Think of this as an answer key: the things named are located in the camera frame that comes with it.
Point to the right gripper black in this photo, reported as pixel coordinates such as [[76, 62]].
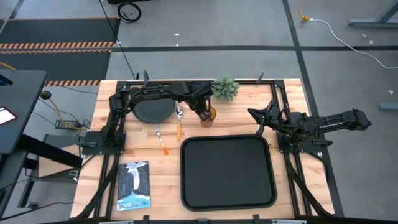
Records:
[[275, 118]]

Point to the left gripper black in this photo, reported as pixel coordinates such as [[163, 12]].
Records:
[[200, 101]]

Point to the amber transparent cup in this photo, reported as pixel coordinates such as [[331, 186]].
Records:
[[209, 122]]

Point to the dark grey round plate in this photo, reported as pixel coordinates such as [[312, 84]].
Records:
[[154, 112]]

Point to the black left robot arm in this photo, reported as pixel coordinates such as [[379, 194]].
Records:
[[161, 88]]

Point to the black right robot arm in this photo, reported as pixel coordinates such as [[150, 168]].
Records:
[[335, 121]]

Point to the black rectangular tray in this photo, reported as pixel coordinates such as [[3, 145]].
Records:
[[228, 172]]

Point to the small green potted plant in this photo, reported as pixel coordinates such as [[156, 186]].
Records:
[[226, 88]]

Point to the Yellowstone picture book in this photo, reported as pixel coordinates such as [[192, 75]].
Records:
[[133, 186]]

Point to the grey metal foot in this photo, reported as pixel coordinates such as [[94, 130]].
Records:
[[388, 106]]

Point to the large black box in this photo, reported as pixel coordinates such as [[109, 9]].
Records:
[[130, 1]]

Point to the black power adapter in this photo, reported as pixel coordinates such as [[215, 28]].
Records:
[[66, 124]]

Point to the grey metal table leg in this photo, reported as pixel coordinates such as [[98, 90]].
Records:
[[373, 22]]

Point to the light wooden board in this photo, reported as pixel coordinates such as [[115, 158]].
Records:
[[56, 161]]

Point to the black hazard-striped floor mat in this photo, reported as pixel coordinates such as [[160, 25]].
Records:
[[56, 31], [53, 67]]

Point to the black desk with tablet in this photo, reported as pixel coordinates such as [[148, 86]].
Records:
[[21, 105]]

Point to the tablet in pink case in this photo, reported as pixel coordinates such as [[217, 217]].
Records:
[[6, 115]]

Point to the black low side desk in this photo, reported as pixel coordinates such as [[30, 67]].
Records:
[[11, 174]]

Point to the black aluminium table frame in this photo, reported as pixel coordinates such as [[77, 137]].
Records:
[[248, 81]]

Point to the black frame bracket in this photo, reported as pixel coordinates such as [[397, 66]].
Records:
[[145, 77], [146, 219], [256, 218], [260, 78]]

